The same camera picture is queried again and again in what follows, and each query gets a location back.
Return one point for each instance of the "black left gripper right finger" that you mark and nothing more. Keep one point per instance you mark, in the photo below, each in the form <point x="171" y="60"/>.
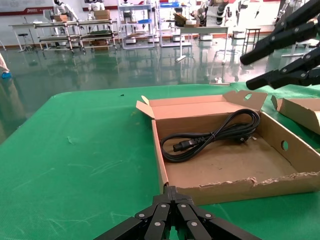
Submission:
<point x="185" y="212"/>

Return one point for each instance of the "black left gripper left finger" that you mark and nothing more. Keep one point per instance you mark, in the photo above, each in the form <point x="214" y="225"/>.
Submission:
<point x="160" y="212"/>

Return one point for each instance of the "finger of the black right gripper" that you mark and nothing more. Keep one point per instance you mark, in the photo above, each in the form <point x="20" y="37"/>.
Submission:
<point x="295" y="72"/>
<point x="287" y="32"/>

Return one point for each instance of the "larger open cardboard box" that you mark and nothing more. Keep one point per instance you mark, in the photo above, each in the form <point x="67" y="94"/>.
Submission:
<point x="300" y="112"/>

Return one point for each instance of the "smaller open cardboard box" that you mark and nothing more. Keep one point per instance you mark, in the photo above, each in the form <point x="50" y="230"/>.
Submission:
<point x="225" y="165"/>

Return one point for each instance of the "cardboard box on rack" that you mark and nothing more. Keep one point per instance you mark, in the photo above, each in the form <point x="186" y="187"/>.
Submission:
<point x="102" y="15"/>

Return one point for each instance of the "black metal stand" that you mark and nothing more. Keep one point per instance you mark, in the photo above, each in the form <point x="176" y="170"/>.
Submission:
<point x="251" y="30"/>

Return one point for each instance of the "grey table white legs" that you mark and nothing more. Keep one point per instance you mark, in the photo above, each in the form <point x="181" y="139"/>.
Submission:
<point x="205" y="29"/>

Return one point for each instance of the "green table cloth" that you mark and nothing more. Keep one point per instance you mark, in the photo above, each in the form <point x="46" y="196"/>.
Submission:
<point x="75" y="150"/>

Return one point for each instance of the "white metal shelf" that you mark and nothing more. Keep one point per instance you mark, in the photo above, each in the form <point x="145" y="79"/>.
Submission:
<point x="170" y="5"/>

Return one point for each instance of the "white shelf with blue bin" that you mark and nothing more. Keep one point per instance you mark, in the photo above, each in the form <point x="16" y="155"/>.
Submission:
<point x="136" y="22"/>

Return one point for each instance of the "metal tube rack shelf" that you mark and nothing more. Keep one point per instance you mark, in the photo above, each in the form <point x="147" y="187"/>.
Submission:
<point x="75" y="37"/>

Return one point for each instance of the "white humanoid robot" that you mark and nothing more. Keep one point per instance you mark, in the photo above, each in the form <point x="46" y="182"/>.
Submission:
<point x="94" y="6"/>
<point x="62" y="8"/>

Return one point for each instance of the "person in beige trousers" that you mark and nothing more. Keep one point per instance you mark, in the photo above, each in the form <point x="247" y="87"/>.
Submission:
<point x="3" y="63"/>

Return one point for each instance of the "black round stool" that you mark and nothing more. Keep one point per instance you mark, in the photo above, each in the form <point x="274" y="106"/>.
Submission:
<point x="23" y="35"/>

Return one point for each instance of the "white work table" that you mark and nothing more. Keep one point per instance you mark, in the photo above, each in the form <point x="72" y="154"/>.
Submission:
<point x="20" y="25"/>

